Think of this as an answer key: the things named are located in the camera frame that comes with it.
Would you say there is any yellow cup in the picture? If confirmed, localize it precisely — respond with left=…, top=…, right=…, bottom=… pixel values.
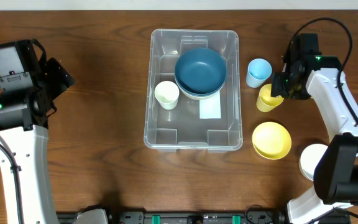
left=256, top=83, right=284, bottom=113

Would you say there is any dark blue bowl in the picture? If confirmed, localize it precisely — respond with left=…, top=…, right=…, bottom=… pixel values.
left=175, top=48, right=227, bottom=82
left=175, top=78, right=226, bottom=96

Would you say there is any cream green bowl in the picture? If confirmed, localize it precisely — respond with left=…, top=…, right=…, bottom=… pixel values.
left=179, top=86, right=220, bottom=100

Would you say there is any cream white cup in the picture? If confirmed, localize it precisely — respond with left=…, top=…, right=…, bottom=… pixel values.
left=154, top=81, right=180, bottom=110

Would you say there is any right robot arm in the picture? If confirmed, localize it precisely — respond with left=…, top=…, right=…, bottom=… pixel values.
left=271, top=34, right=358, bottom=223

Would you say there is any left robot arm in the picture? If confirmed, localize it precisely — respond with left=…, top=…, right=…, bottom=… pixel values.
left=0, top=39, right=111, bottom=224

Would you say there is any light blue cup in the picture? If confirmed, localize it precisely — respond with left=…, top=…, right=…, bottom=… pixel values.
left=246, top=58, right=272, bottom=88

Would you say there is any yellow small bowl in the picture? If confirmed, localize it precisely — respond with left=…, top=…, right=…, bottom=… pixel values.
left=252, top=121, right=292, bottom=160

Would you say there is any white small bowl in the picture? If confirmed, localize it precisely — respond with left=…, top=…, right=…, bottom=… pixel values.
left=298, top=144, right=328, bottom=181

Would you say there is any white label in bin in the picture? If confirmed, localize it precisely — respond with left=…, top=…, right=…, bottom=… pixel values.
left=200, top=92, right=221, bottom=119

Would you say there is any clear plastic storage bin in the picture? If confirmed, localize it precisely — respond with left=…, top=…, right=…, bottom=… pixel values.
left=144, top=29, right=243, bottom=152

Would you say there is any right black cable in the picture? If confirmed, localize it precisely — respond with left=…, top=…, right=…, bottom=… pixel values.
left=286, top=17, right=358, bottom=222

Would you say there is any black cable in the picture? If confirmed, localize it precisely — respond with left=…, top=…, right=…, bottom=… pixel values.
left=0, top=63, right=23, bottom=224
left=286, top=17, right=358, bottom=222

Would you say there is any left black cable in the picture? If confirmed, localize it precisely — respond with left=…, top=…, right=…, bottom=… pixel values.
left=0, top=63, right=23, bottom=224

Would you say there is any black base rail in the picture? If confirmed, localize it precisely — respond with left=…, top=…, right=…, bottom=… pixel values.
left=56, top=210, right=287, bottom=224

